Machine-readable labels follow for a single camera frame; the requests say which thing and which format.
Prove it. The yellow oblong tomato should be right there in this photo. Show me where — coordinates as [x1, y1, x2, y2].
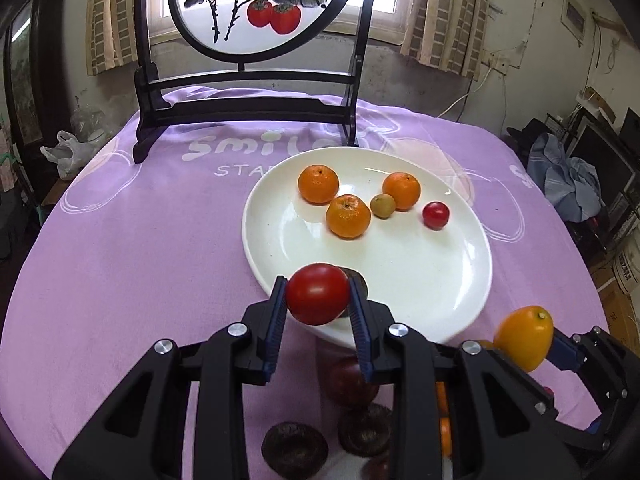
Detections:
[492, 306, 554, 373]

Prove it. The dark brown fruit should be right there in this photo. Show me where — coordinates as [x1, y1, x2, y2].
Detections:
[340, 268, 368, 318]
[337, 403, 393, 458]

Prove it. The dark purple tomato back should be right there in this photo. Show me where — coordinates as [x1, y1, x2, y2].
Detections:
[320, 356, 380, 406]

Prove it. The dark purple tomato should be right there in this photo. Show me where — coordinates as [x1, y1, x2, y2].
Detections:
[320, 356, 380, 406]
[360, 456, 388, 480]

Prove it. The dark wrinkled fruit back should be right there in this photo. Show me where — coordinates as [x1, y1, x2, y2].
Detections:
[262, 422, 329, 479]

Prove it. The small red tomato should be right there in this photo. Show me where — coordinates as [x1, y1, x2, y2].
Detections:
[285, 263, 350, 326]

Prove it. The red cherry tomato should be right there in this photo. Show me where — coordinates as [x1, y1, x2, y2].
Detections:
[422, 200, 450, 231]

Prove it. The small green-yellow fruit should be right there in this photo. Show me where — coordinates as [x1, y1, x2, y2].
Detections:
[370, 193, 396, 219]

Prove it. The large mandarin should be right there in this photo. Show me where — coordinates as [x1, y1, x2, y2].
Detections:
[326, 194, 372, 240]
[382, 172, 421, 211]

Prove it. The orange tomato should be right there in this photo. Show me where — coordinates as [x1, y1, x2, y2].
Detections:
[439, 417, 452, 457]

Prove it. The blue clothes pile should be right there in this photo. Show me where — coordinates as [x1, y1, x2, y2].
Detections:
[527, 132, 603, 223]

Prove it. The black monitor on rack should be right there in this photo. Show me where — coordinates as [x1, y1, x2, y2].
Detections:
[564, 107, 639, 232]

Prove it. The white oval plate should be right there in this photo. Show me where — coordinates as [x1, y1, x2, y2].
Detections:
[242, 146, 492, 344]

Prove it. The purple printed tablecloth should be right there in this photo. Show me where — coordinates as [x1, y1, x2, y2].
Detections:
[1, 102, 606, 474]

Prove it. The white plastic bag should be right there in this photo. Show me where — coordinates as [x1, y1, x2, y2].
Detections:
[40, 129, 107, 181]

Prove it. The right window curtain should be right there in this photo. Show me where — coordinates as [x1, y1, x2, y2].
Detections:
[400, 0, 488, 79]

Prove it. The window curtain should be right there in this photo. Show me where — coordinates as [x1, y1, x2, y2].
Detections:
[400, 0, 488, 79]
[86, 0, 151, 76]

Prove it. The left window curtain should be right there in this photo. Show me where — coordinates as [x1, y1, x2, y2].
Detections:
[86, 0, 151, 76]

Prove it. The round painted screen stand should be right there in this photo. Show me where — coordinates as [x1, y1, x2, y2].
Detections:
[132, 0, 374, 164]

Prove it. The white power cable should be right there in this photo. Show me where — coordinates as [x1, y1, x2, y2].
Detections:
[435, 66, 494, 120]

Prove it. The white wall socket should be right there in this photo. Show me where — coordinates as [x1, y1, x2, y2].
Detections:
[480, 51, 511, 76]

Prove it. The wall vent box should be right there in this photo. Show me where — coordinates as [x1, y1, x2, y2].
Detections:
[561, 0, 587, 46]

